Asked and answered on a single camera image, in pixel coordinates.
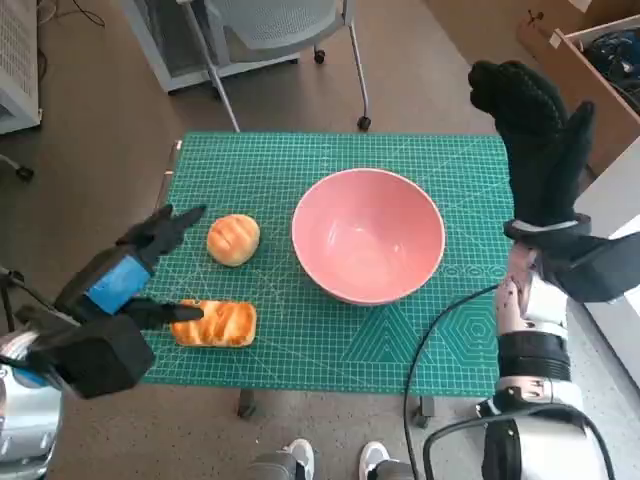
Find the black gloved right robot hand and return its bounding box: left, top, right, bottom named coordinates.
left=467, top=59, right=597, bottom=229

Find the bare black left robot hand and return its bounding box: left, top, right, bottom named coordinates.
left=53, top=203, right=208, bottom=331

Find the rectangular toy bread loaf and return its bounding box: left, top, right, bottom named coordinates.
left=171, top=299, right=258, bottom=348

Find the round toy bread bun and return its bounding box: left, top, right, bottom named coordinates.
left=206, top=214, right=261, bottom=268

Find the pink bowl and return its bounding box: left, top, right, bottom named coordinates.
left=291, top=168, right=446, bottom=307

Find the wooden crate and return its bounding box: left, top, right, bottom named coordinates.
left=552, top=27, right=640, bottom=174

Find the white desk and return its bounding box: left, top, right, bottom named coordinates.
left=572, top=147, right=640, bottom=386

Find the brown cardboard box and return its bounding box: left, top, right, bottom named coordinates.
left=517, top=0, right=640, bottom=59

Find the office chair base with casters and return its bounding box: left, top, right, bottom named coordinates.
left=0, top=153, right=35, bottom=287

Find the green cutting mat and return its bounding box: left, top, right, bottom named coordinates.
left=137, top=131, right=516, bottom=396

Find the white grey cabinet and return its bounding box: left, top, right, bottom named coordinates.
left=119, top=0, right=301, bottom=94

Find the dark grey leg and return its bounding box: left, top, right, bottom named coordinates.
left=372, top=457, right=424, bottom=480
left=247, top=449, right=301, bottom=480

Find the white perforated metal unit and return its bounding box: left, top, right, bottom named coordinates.
left=0, top=0, right=42, bottom=135

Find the white shoe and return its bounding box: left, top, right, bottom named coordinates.
left=359, top=439, right=391, bottom=480
left=282, top=438, right=316, bottom=480

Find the grey mesh office chair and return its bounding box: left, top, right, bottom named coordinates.
left=184, top=0, right=374, bottom=132

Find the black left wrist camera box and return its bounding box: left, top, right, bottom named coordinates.
left=27, top=314, right=155, bottom=400

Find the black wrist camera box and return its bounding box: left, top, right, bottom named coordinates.
left=27, top=314, right=155, bottom=400
left=537, top=232, right=640, bottom=305

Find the tangle of dark cables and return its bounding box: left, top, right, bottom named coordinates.
left=584, top=29, right=640, bottom=111

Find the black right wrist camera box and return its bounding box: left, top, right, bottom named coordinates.
left=537, top=232, right=640, bottom=305

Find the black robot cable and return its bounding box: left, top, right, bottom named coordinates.
left=423, top=404, right=616, bottom=480
left=403, top=282, right=501, bottom=480

